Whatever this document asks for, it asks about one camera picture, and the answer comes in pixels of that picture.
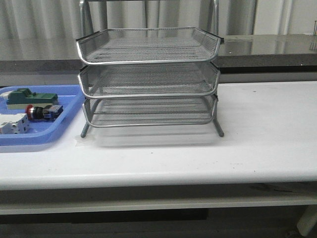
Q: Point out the red emergency stop push button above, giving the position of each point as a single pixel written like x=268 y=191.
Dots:
x=48 y=113

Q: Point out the green terminal block component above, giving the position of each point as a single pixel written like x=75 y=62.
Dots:
x=22 y=97

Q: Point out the silver mesh tray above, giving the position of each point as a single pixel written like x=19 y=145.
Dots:
x=121 y=112
x=148 y=45
x=149 y=80

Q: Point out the white table leg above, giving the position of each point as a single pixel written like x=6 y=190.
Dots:
x=307 y=221

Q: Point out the blue plastic tray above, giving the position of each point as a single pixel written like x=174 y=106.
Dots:
x=69 y=96

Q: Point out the white circuit breaker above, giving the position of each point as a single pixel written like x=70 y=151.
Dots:
x=14 y=124

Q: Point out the silver wire rack frame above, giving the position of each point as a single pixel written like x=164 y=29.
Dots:
x=87 y=29

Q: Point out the dark grey counter top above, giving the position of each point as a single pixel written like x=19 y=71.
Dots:
x=238 y=54

